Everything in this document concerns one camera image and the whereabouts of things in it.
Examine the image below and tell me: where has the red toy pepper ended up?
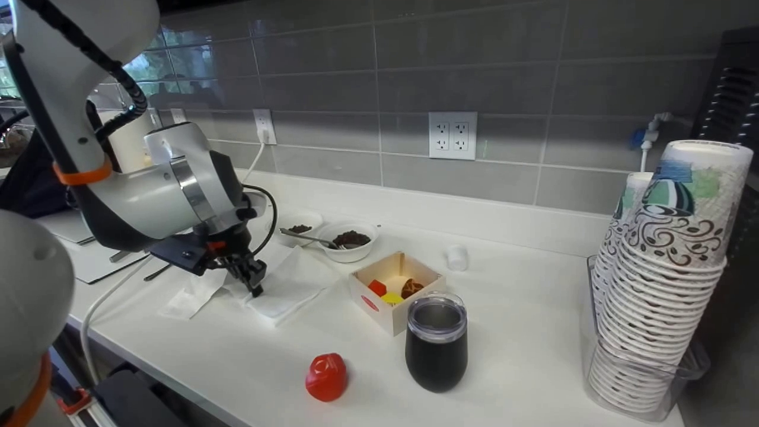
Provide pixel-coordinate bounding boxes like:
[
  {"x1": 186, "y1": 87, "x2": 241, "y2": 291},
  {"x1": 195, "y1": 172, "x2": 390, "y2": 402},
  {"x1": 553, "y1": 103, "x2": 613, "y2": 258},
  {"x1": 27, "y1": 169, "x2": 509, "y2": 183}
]
[{"x1": 303, "y1": 351, "x2": 350, "y2": 404}]

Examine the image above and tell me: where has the large white bowl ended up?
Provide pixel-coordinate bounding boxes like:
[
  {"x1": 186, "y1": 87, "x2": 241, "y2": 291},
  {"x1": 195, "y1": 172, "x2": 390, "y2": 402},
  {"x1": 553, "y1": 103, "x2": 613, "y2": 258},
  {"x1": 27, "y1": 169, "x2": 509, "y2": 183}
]
[{"x1": 312, "y1": 215, "x2": 385, "y2": 265}]

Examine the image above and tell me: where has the white outlet holding plug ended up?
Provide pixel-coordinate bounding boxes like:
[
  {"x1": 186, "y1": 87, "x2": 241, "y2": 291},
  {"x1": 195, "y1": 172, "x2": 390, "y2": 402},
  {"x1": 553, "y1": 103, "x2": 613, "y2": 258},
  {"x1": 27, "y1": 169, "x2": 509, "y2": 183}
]
[{"x1": 251, "y1": 106, "x2": 280, "y2": 149}]

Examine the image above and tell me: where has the clear plastic cup holder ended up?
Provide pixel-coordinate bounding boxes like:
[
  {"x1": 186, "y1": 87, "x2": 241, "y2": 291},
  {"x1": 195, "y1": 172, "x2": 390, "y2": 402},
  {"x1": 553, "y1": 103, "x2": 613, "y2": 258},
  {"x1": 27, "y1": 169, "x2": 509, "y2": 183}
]
[{"x1": 580, "y1": 251, "x2": 715, "y2": 422}]

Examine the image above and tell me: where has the black tumbler with lid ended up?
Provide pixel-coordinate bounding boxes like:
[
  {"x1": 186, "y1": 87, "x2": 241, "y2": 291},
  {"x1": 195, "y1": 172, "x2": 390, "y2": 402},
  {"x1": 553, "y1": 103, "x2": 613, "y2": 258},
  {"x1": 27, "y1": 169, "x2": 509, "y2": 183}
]
[{"x1": 404, "y1": 291, "x2": 470, "y2": 393}]

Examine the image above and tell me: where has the brown toy piece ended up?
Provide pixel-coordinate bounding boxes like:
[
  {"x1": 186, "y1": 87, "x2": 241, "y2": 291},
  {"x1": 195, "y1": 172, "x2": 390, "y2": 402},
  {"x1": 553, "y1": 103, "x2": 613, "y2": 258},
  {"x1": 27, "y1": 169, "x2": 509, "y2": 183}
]
[{"x1": 399, "y1": 274, "x2": 428, "y2": 302}]

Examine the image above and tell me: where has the small white napkin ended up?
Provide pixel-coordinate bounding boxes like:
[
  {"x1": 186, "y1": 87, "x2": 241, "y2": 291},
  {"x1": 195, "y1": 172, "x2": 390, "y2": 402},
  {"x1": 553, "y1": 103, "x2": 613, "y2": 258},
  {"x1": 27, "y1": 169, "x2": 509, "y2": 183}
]
[{"x1": 156, "y1": 270, "x2": 228, "y2": 322}]

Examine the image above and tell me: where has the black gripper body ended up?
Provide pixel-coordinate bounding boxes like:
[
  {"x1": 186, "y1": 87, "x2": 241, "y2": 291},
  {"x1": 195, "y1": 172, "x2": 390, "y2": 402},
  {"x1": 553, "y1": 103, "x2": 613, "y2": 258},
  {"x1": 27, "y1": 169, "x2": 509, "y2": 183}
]
[{"x1": 207, "y1": 224, "x2": 267, "y2": 282}]

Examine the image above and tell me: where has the grey flat sheet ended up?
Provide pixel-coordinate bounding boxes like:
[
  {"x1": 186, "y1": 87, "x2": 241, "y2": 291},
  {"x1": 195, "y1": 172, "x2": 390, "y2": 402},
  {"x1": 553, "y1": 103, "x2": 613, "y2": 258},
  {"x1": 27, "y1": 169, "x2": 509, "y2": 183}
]
[{"x1": 69, "y1": 236, "x2": 173, "y2": 287}]

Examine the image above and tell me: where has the white double wall outlet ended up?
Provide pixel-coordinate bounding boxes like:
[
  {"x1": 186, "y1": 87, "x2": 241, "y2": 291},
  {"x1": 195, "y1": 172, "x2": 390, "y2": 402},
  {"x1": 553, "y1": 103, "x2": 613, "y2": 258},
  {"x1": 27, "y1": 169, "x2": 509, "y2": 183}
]
[{"x1": 428, "y1": 109, "x2": 480, "y2": 162}]

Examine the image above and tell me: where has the light wooden box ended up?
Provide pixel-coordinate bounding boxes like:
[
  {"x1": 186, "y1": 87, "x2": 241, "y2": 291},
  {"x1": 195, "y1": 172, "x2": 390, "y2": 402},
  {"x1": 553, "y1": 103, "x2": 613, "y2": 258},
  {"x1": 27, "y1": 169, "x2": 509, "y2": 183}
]
[{"x1": 349, "y1": 250, "x2": 445, "y2": 336}]

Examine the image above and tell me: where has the white blue sprayer hose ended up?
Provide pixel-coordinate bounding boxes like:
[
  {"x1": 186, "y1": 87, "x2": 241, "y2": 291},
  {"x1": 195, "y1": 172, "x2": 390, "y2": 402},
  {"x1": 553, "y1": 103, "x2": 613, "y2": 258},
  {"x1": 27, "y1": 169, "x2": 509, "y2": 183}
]
[{"x1": 629, "y1": 109, "x2": 674, "y2": 174}]

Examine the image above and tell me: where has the small white bowl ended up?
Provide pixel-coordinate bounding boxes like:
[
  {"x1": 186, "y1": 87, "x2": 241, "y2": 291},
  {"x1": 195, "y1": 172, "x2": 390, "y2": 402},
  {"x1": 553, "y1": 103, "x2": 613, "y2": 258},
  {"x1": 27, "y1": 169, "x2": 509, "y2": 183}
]
[{"x1": 276, "y1": 206, "x2": 324, "y2": 238}]

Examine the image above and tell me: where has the dark gridded rack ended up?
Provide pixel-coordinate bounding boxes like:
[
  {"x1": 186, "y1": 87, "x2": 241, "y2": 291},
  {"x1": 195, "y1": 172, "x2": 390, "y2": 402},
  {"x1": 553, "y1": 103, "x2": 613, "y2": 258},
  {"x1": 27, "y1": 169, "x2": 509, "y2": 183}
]
[{"x1": 691, "y1": 22, "x2": 759, "y2": 209}]

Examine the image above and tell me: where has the black case under counter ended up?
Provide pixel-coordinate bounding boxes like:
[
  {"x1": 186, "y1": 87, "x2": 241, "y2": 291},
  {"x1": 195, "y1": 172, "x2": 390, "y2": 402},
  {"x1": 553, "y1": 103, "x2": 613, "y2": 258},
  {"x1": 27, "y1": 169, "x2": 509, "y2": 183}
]
[{"x1": 92, "y1": 365, "x2": 199, "y2": 427}]

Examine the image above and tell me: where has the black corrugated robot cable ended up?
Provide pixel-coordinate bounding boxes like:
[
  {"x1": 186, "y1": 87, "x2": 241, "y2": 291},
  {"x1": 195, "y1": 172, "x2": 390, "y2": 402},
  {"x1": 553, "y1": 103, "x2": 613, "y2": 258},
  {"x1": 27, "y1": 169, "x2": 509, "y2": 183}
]
[{"x1": 21, "y1": 0, "x2": 280, "y2": 258}]

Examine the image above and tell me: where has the small clear plastic cup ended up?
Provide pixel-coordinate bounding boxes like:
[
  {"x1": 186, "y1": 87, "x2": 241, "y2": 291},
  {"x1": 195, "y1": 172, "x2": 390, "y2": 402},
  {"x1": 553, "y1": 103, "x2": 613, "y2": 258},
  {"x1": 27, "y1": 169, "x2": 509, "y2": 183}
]
[{"x1": 441, "y1": 243, "x2": 473, "y2": 274}]

